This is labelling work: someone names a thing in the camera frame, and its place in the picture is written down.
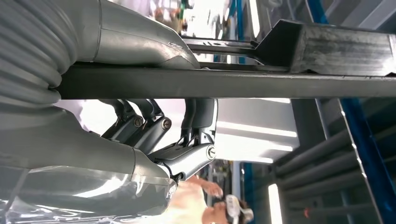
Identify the blue metal shelf rack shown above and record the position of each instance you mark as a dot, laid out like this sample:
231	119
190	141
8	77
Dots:
371	173

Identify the white headset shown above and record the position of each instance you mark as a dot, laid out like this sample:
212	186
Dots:
233	207

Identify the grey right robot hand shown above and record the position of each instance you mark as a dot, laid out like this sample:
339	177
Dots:
62	148

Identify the person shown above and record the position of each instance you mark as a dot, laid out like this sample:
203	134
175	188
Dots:
188	207

